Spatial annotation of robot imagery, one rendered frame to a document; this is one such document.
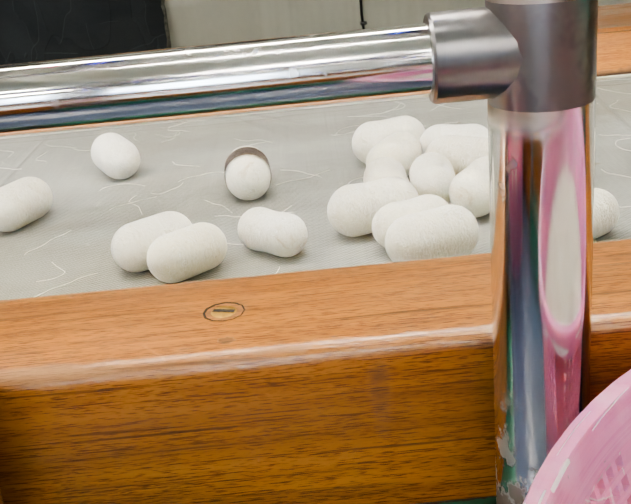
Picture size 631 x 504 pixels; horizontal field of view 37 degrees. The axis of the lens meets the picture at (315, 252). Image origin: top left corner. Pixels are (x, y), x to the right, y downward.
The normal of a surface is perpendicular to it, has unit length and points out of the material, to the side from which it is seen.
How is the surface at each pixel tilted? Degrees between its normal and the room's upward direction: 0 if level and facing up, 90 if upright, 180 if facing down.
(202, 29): 90
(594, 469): 75
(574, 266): 90
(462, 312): 0
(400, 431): 90
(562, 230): 90
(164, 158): 0
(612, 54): 45
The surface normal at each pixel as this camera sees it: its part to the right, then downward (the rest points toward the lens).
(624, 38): -0.04, -0.38
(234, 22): 0.07, 0.38
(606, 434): 0.72, -0.07
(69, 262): -0.09, -0.92
